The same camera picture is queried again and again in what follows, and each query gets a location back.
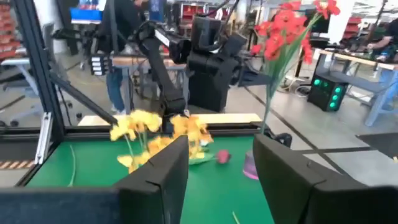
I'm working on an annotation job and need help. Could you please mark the grey office chair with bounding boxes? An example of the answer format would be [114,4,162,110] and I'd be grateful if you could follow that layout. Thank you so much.
[0,57,43,127]

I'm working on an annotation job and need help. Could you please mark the blue lit monitor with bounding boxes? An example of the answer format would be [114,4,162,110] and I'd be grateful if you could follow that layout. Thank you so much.
[69,6,104,25]

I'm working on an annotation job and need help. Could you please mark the red parts shelf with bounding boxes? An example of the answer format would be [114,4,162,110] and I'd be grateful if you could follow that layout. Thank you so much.
[0,2,22,60]

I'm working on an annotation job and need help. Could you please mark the pink ribbed glass vase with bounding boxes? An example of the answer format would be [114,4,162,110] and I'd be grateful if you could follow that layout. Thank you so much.
[242,150,259,181]

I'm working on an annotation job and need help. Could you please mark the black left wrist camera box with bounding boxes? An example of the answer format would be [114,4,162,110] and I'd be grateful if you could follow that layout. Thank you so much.
[190,16,222,52]

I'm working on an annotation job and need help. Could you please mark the yellow artificial flower bunch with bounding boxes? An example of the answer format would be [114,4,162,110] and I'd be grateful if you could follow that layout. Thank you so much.
[109,108,215,175]

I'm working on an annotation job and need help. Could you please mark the silver metal bracket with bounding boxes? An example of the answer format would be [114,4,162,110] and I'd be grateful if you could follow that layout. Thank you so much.
[33,111,53,166]

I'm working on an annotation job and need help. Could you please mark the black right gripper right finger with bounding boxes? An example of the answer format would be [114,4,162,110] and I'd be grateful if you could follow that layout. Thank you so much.
[252,133,398,224]

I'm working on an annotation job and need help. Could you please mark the red artificial flower bunch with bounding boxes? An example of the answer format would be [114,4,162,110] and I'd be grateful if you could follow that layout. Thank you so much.
[249,0,341,153]

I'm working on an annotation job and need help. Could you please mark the black aluminium table frame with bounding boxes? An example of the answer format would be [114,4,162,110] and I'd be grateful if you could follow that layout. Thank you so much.
[11,0,293,187]

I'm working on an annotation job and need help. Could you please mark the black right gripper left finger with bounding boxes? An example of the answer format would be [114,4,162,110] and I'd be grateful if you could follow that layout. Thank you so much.
[0,135,190,224]

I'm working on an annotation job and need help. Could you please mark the black box white stripes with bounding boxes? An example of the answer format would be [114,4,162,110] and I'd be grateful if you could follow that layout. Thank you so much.
[89,54,113,77]

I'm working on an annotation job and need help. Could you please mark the black table handle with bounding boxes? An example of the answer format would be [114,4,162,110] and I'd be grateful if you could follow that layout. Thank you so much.
[273,133,294,149]

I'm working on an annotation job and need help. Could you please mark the black hazard striped floor mat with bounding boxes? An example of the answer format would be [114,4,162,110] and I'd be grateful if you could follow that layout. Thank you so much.
[356,132,398,162]

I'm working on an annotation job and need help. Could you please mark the person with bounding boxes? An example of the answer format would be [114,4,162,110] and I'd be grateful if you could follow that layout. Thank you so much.
[366,17,398,62]
[102,0,149,115]

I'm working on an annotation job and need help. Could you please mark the black computer tower green lights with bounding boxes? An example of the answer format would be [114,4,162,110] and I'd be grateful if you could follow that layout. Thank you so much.
[307,72,349,113]

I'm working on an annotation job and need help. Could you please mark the wood top workbench grey legs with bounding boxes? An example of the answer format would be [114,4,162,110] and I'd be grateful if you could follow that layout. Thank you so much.
[313,48,398,128]

